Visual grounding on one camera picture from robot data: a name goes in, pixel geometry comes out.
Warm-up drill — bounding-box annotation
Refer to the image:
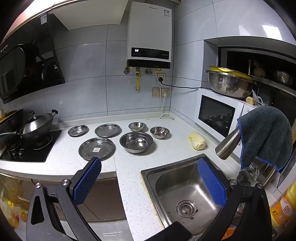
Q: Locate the steel pot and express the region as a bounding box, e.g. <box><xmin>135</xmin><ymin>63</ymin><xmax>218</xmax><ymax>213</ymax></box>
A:
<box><xmin>273</xmin><ymin>70</ymin><xmax>291</xmax><ymax>84</ymax></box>

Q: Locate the medium steel plate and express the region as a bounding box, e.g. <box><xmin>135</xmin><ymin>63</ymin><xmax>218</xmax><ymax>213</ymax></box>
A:
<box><xmin>95</xmin><ymin>123</ymin><xmax>122</xmax><ymax>138</ymax></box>

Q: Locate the steel wool scrubber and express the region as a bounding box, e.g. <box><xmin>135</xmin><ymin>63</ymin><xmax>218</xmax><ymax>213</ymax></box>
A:
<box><xmin>237</xmin><ymin>170</ymin><xmax>251</xmax><ymax>186</ymax></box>

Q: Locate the white power cable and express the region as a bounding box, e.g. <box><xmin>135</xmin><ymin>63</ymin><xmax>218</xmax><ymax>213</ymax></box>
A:
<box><xmin>159</xmin><ymin>91</ymin><xmax>175</xmax><ymax>119</ymax></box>

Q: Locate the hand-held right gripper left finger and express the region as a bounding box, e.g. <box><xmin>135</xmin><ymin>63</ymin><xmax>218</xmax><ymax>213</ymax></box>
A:
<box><xmin>26</xmin><ymin>157</ymin><xmax>102</xmax><ymax>241</ymax></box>

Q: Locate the steel faucet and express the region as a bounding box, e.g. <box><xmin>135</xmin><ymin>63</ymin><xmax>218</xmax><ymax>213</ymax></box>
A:
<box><xmin>215</xmin><ymin>127</ymin><xmax>278</xmax><ymax>188</ymax></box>

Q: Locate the yellow detergent bottle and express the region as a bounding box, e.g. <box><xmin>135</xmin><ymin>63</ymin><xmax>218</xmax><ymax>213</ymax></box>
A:
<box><xmin>269</xmin><ymin>185</ymin><xmax>296</xmax><ymax>230</ymax></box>

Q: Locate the white wall cabinet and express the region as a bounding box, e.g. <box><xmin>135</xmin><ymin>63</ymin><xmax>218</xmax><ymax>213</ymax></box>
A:
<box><xmin>50</xmin><ymin>0</ymin><xmax>129</xmax><ymax>30</ymax></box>

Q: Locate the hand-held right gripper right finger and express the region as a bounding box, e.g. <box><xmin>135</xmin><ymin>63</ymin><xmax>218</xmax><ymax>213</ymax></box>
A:
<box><xmin>198</xmin><ymin>157</ymin><xmax>273</xmax><ymax>241</ymax></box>

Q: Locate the yellow lid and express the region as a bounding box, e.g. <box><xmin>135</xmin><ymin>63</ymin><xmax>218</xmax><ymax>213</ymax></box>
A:
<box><xmin>206</xmin><ymin>66</ymin><xmax>253</xmax><ymax>80</ymax></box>

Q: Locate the small steel plate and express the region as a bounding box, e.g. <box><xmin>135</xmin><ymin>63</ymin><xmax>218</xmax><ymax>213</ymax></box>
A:
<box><xmin>68</xmin><ymin>125</ymin><xmax>89</xmax><ymax>137</ymax></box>

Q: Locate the black gas stove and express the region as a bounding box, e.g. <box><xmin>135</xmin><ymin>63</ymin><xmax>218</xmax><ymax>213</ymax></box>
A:
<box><xmin>0</xmin><ymin>130</ymin><xmax>62</xmax><ymax>163</ymax></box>

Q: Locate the double wall socket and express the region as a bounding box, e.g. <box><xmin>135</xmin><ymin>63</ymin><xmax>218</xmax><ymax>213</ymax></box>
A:
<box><xmin>152</xmin><ymin>87</ymin><xmax>170</xmax><ymax>98</ymax></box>

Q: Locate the black range hood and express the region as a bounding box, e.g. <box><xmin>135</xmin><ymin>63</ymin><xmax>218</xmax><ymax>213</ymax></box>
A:
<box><xmin>0</xmin><ymin>14</ymin><xmax>65</xmax><ymax>105</ymax></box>

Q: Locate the steel wok lid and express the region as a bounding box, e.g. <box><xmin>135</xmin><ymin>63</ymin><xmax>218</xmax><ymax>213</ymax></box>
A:
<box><xmin>22</xmin><ymin>111</ymin><xmax>52</xmax><ymax>135</ymax></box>

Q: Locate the large steel bowl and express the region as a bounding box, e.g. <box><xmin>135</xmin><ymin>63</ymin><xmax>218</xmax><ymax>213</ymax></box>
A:
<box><xmin>120</xmin><ymin>132</ymin><xmax>154</xmax><ymax>154</ymax></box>

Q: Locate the black power cable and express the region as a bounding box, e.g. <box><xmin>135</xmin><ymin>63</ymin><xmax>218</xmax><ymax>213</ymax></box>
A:
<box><xmin>158</xmin><ymin>76</ymin><xmax>201</xmax><ymax>89</ymax></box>

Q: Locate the yellow gas pipe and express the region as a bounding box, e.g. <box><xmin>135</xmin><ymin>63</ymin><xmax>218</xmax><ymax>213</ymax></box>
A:
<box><xmin>135</xmin><ymin>67</ymin><xmax>141</xmax><ymax>92</ymax></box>

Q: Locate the grey cloth with blue edge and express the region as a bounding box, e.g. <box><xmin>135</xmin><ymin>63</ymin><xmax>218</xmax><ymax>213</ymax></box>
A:
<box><xmin>237</xmin><ymin>106</ymin><xmax>293</xmax><ymax>173</ymax></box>

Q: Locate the large steel basin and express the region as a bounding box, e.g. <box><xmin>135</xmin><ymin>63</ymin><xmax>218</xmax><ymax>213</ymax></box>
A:
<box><xmin>206</xmin><ymin>70</ymin><xmax>257</xmax><ymax>99</ymax></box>

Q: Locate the white microwave oven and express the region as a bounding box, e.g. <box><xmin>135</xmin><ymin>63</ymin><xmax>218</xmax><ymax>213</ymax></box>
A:
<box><xmin>195</xmin><ymin>88</ymin><xmax>263</xmax><ymax>145</ymax></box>

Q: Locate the brown base cabinet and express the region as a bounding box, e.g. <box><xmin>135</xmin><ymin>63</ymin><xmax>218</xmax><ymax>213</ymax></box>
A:
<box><xmin>32</xmin><ymin>177</ymin><xmax>126</xmax><ymax>222</ymax></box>

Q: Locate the white water heater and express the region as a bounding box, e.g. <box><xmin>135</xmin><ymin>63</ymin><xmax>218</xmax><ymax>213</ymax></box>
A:
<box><xmin>126</xmin><ymin>1</ymin><xmax>173</xmax><ymax>69</ymax></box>

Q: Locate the black wok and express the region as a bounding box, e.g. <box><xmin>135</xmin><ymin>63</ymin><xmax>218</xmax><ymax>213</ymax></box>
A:
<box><xmin>20</xmin><ymin>109</ymin><xmax>58</xmax><ymax>142</ymax></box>

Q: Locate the clear plastic bag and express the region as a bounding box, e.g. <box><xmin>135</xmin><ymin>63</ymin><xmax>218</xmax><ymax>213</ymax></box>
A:
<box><xmin>251</xmin><ymin>90</ymin><xmax>265</xmax><ymax>106</ymax></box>

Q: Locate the black frying pan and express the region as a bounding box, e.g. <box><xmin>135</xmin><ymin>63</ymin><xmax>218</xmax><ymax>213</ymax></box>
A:
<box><xmin>0</xmin><ymin>132</ymin><xmax>22</xmax><ymax>146</ymax></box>

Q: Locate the steel sink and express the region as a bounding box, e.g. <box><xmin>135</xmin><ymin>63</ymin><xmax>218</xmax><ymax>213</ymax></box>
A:
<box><xmin>141</xmin><ymin>153</ymin><xmax>241</xmax><ymax>237</ymax></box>

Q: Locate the napa cabbage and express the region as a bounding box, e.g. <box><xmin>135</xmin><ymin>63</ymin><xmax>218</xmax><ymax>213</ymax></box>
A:
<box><xmin>189</xmin><ymin>132</ymin><xmax>207</xmax><ymax>151</ymax></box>

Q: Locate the small steel bowl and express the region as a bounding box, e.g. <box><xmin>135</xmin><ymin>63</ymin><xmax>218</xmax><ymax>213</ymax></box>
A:
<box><xmin>150</xmin><ymin>126</ymin><xmax>170</xmax><ymax>139</ymax></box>
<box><xmin>129</xmin><ymin>122</ymin><xmax>147</xmax><ymax>132</ymax></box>

